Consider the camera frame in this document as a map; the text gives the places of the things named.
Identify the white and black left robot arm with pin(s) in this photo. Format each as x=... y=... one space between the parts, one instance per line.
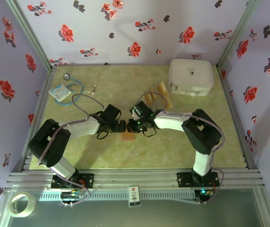
x=82 y=127

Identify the aluminium side rail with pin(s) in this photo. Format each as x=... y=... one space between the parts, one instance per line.
x=237 y=118
x=38 y=118

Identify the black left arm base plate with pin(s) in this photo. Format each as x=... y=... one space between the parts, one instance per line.
x=87 y=178

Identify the wooden card stand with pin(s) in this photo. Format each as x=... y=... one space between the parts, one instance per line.
x=168 y=102

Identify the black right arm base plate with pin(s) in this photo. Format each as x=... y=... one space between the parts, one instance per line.
x=184 y=179

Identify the white and blue packet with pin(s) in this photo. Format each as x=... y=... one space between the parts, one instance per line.
x=59 y=91

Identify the white zip pouch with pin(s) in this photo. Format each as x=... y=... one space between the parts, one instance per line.
x=191 y=75

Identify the tan leather card holder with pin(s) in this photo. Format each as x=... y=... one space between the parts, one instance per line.
x=127 y=136

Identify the green circuit board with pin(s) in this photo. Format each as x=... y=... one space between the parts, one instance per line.
x=203 y=192
x=71 y=195

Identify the aluminium corner post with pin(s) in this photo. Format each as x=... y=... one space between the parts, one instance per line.
x=236 y=35
x=32 y=35

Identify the aluminium front rail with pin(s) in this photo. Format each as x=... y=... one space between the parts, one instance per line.
x=134 y=177

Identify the blue stethoscope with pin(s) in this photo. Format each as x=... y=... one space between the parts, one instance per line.
x=66 y=76

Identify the clear tape roll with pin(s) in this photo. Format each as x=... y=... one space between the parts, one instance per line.
x=32 y=205

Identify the white and black label tag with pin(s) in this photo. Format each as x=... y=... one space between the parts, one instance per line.
x=133 y=196

